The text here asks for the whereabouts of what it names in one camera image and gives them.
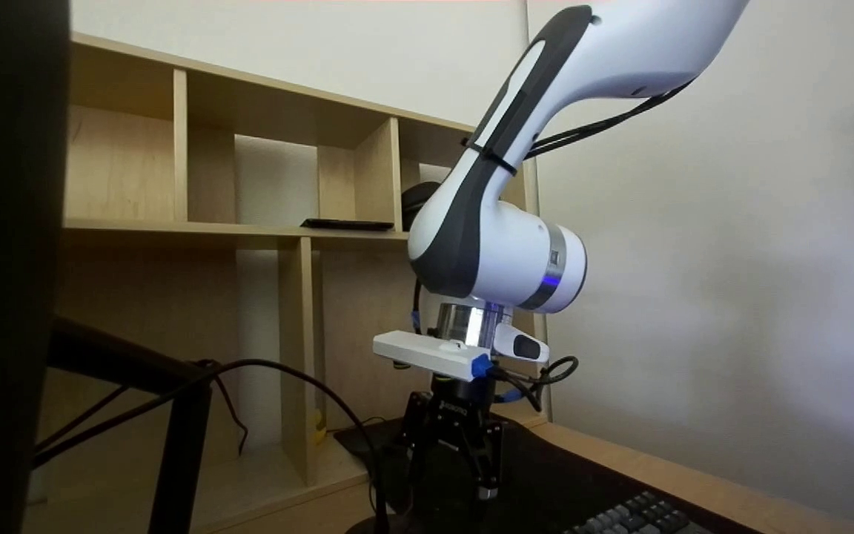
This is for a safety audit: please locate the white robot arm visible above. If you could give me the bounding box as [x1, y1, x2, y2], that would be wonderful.
[408, 0, 747, 357]

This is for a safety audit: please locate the grey mechanical keyboard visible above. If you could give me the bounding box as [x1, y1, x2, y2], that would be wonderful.
[560, 493, 713, 534]

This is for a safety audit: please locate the wooden shelf unit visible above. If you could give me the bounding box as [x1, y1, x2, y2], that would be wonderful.
[24, 36, 465, 534]

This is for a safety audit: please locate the black flat item on shelf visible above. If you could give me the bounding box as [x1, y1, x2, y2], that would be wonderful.
[299, 217, 394, 230]

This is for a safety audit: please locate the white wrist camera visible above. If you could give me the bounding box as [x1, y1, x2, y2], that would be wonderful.
[375, 330, 492, 382]

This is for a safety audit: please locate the black cable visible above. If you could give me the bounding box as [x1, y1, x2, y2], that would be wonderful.
[31, 357, 394, 534]

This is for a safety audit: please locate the black desk mat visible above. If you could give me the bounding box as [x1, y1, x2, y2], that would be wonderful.
[336, 422, 757, 534]

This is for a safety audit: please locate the black camera stand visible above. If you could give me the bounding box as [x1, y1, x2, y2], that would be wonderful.
[31, 312, 216, 534]

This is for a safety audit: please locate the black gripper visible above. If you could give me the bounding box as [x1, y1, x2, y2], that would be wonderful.
[400, 374, 501, 502]

